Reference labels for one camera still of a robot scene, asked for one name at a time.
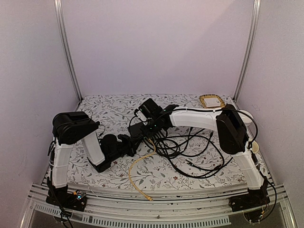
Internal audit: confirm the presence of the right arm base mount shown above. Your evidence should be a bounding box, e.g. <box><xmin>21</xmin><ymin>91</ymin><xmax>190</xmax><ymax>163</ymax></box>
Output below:
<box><xmin>228</xmin><ymin>189</ymin><xmax>270</xmax><ymax>212</ymax></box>

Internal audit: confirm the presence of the black network switch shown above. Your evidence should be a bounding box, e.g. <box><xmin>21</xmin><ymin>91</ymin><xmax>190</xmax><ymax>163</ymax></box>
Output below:
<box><xmin>128</xmin><ymin>123</ymin><xmax>145</xmax><ymax>139</ymax></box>

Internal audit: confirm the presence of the black cable bundle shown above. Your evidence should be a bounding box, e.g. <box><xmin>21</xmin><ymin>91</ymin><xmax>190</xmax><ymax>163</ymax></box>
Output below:
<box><xmin>147</xmin><ymin>127</ymin><xmax>235</xmax><ymax>179</ymax></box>

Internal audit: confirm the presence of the right aluminium frame post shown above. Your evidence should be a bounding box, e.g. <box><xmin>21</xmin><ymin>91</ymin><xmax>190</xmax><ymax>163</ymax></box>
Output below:
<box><xmin>233</xmin><ymin>0</ymin><xmax>261</xmax><ymax>103</ymax></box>

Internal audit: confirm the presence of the yellow ethernet cable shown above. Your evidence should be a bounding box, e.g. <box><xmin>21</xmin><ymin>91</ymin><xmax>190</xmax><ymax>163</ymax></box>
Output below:
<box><xmin>128</xmin><ymin>138</ymin><xmax>157</xmax><ymax>202</ymax></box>

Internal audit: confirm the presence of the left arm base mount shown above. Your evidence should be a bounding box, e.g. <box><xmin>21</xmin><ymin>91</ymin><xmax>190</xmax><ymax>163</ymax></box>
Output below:
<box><xmin>46</xmin><ymin>186</ymin><xmax>87</xmax><ymax>212</ymax></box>

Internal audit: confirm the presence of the left aluminium frame post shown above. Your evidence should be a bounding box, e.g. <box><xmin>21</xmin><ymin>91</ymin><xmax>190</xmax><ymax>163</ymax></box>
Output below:
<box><xmin>54</xmin><ymin>0</ymin><xmax>83</xmax><ymax>102</ymax></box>

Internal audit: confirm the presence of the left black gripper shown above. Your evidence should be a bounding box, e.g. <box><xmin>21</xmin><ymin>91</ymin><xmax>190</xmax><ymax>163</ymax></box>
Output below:
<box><xmin>109</xmin><ymin>137</ymin><xmax>143</xmax><ymax>164</ymax></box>

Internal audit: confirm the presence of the aluminium frame post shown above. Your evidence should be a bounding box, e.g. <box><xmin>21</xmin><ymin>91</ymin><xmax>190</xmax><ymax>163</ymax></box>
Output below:
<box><xmin>233</xmin><ymin>0</ymin><xmax>261</xmax><ymax>103</ymax></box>
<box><xmin>54</xmin><ymin>0</ymin><xmax>83</xmax><ymax>102</ymax></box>

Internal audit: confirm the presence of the cream ribbed cup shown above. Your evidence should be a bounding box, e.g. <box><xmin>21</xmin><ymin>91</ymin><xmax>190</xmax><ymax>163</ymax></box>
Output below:
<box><xmin>251</xmin><ymin>141</ymin><xmax>259</xmax><ymax>153</ymax></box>

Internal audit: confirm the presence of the white square box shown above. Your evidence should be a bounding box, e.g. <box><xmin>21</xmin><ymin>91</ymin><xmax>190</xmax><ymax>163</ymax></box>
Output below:
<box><xmin>203</xmin><ymin>97</ymin><xmax>221</xmax><ymax>108</ymax></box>

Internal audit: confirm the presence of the front aluminium rail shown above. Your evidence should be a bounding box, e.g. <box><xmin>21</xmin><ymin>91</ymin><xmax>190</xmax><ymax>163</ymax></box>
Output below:
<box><xmin>18</xmin><ymin>180</ymin><xmax>300</xmax><ymax>228</ymax></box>

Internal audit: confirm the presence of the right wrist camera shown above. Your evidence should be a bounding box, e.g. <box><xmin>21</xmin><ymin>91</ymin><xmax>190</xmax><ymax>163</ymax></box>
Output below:
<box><xmin>134</xmin><ymin>109</ymin><xmax>147</xmax><ymax>123</ymax></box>

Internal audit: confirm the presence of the floral table mat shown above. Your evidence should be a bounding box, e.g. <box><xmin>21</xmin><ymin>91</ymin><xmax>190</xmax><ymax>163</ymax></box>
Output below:
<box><xmin>67</xmin><ymin>95</ymin><xmax>248</xmax><ymax>192</ymax></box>

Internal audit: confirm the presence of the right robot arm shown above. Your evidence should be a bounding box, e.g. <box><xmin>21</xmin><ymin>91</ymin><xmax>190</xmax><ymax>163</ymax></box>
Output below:
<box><xmin>128</xmin><ymin>98</ymin><xmax>269</xmax><ymax>207</ymax></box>

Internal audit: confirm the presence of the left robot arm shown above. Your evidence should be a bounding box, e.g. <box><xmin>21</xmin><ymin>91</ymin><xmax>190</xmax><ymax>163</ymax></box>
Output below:
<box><xmin>47</xmin><ymin>112</ymin><xmax>142</xmax><ymax>206</ymax></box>

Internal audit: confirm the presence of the black power adapter plug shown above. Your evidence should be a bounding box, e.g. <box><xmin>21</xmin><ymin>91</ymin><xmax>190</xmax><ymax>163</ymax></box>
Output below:
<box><xmin>83</xmin><ymin>109</ymin><xmax>105</xmax><ymax>139</ymax></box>

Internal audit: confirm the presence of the woven bamboo tray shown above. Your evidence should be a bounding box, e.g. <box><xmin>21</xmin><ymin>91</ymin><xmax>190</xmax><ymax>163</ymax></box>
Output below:
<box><xmin>199</xmin><ymin>94</ymin><xmax>226</xmax><ymax>108</ymax></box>

